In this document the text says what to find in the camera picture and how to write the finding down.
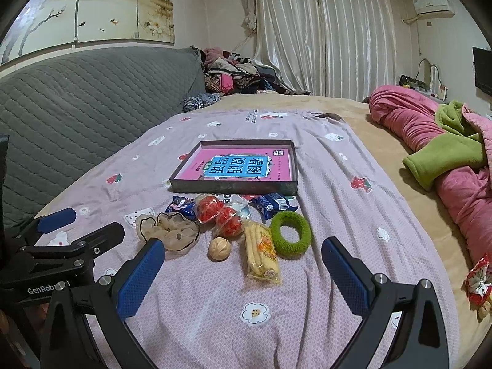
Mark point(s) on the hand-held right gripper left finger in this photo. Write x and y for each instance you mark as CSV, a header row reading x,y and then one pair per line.
x,y
140,276

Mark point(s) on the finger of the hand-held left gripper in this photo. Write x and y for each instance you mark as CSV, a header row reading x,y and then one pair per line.
x,y
57,219
103,236

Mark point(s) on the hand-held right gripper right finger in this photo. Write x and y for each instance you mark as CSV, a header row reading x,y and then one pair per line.
x,y
346,276

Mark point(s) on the beige hair scrunchie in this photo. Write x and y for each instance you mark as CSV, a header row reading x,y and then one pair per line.
x,y
173,230

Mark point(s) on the blue pink cookie packet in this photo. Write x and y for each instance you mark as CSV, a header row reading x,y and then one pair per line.
x,y
180,204

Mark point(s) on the walnut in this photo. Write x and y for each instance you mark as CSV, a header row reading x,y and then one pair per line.
x,y
220,249

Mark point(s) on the yellow snack packet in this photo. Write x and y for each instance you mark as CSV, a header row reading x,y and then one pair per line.
x,y
261,253

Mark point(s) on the red candy bag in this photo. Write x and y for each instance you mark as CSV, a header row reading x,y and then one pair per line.
x,y
209,207
228,221

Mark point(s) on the blue white cookie packet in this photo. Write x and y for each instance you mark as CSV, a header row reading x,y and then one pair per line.
x,y
269,203

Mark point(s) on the grey shallow cardboard box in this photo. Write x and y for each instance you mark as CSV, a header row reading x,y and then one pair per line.
x,y
230,189

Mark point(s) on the purple printed blanket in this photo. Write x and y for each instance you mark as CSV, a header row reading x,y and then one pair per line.
x,y
346,200

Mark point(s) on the grey quilted sofa cover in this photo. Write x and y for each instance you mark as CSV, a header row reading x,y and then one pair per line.
x,y
77,103

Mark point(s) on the tan bed sheet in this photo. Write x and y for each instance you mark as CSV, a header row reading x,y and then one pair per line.
x,y
384,153

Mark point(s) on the red white stuffed toy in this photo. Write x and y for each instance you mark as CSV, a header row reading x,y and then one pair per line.
x,y
478,276

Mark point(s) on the pink blue book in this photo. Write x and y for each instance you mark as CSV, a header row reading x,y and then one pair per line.
x,y
234,163

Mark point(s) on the green fleece blanket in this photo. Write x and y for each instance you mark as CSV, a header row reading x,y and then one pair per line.
x,y
442,153

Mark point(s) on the blue patterned cloth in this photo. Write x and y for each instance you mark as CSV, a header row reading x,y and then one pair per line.
x,y
201,102

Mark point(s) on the pink fleece blanket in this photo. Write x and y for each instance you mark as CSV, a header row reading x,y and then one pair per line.
x,y
407,119

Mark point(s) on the pink floral quilt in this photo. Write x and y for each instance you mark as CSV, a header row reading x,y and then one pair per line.
x,y
482,130

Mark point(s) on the dark bag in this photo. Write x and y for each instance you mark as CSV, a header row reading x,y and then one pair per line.
x,y
411,81

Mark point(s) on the pile of clothes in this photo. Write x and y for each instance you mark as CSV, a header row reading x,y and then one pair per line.
x,y
238,73

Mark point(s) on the table mirror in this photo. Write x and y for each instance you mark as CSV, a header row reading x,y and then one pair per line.
x,y
430,75

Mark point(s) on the white curtains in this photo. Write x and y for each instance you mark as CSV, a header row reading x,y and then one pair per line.
x,y
326,38

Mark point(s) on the black television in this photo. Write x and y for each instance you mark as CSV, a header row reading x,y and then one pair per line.
x,y
482,69

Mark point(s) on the small hanging plush toy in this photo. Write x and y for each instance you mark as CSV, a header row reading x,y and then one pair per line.
x,y
250,21

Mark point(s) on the white air conditioner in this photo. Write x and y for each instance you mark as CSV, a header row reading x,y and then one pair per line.
x,y
432,5

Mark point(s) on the floral wall poster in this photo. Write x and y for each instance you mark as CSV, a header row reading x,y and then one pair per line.
x,y
107,7

